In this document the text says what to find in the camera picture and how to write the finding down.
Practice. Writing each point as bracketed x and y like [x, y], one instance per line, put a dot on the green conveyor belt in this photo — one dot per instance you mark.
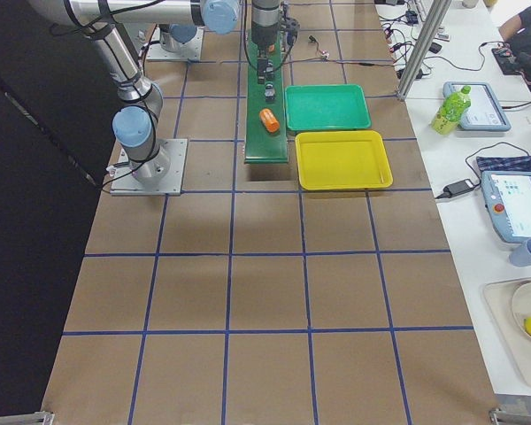
[266, 136]

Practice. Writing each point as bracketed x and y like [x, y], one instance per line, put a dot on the person at desk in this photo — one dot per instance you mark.
[517, 30]

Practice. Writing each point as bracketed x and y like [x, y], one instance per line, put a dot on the beige bowl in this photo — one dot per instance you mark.
[521, 306]

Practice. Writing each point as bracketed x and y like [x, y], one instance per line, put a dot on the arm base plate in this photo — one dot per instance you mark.
[162, 175]
[177, 48]

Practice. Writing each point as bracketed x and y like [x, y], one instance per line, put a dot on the green plastic tray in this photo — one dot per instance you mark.
[326, 107]

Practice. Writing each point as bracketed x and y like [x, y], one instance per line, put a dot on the far teach pendant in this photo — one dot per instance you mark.
[485, 113]

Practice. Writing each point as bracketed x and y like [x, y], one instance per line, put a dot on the black power adapter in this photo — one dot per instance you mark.
[456, 189]

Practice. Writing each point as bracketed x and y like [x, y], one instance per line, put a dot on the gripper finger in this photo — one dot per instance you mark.
[262, 66]

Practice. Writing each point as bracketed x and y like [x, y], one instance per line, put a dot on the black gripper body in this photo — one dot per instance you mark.
[262, 36]

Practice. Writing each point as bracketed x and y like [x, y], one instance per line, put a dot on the beige serving tray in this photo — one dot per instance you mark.
[498, 296]

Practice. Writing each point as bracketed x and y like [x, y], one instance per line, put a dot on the near teach pendant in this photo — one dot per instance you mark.
[507, 196]

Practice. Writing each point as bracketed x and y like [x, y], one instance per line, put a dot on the yellow plastic tray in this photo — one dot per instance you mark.
[336, 160]

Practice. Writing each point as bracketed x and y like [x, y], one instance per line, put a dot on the blue grey cup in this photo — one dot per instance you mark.
[521, 256]

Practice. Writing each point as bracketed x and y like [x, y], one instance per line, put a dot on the teach pendant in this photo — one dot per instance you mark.
[485, 113]
[507, 196]

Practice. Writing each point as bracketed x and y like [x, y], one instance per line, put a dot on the orange cylinder 4680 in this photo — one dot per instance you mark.
[269, 121]

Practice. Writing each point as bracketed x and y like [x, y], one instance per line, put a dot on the green tea bottle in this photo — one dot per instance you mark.
[451, 111]

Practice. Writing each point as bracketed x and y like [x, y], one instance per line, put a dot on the aluminium frame post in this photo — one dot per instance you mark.
[436, 13]

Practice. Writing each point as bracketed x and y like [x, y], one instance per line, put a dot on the green push button switch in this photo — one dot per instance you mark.
[269, 73]

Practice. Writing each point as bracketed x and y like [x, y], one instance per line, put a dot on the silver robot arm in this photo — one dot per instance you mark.
[177, 33]
[135, 125]

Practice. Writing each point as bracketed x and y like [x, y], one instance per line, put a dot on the blue plaid cloth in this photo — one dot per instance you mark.
[512, 164]

